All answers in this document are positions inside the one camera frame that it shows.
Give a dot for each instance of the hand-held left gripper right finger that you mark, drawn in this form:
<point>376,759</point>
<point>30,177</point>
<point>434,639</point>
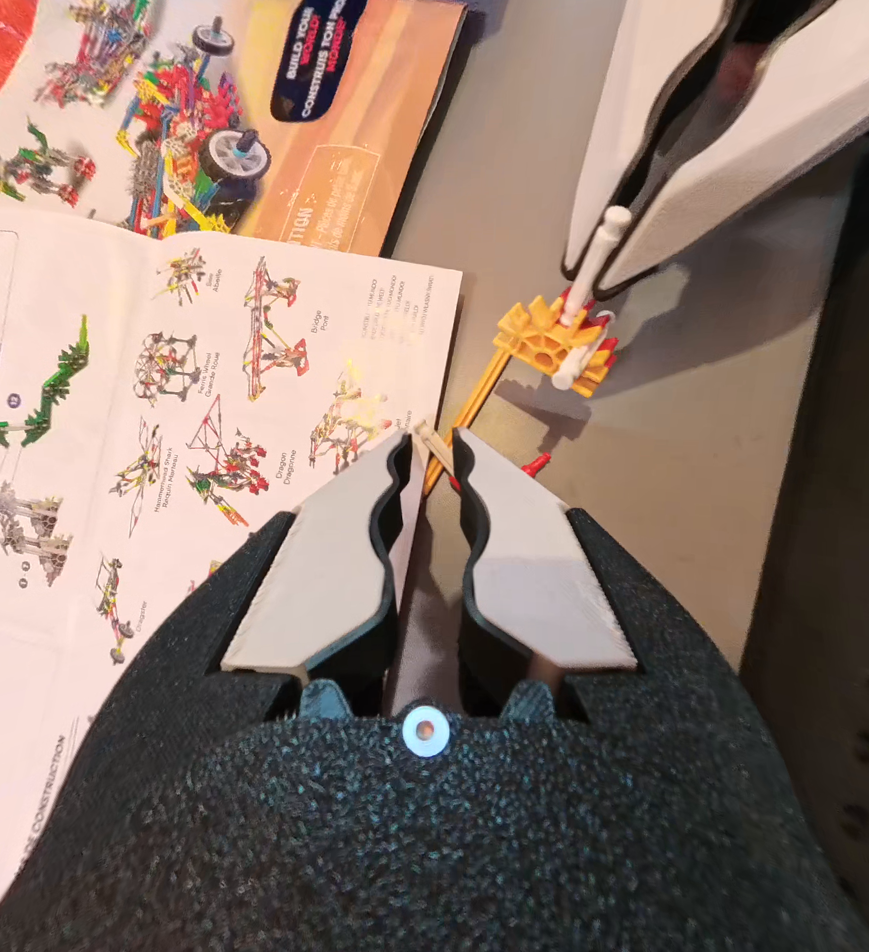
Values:
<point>546,587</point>

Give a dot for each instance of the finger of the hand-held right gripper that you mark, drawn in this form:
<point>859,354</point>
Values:
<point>814,111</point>
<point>628,111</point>

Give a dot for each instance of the orange printed toy box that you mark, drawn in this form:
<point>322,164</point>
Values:
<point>375,149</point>

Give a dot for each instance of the black dotted mat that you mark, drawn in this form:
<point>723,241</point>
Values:
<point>836,520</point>

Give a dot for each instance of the red toy rod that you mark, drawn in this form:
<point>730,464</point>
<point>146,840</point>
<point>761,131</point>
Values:
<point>535,465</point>

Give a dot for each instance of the white printed instruction booklet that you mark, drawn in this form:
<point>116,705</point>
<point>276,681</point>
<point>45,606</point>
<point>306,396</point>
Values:
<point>107,483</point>

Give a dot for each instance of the white toy rod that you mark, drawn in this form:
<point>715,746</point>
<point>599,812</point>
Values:
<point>572,368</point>
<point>434,446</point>
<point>602,245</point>

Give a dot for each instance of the red yellow connector assembly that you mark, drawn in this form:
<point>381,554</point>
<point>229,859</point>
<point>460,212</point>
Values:
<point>535,342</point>

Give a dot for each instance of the yellow toy rod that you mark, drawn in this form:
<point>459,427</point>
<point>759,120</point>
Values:
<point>472,405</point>

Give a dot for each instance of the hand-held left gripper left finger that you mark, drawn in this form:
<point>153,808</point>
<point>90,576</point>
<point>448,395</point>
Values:
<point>315,587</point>

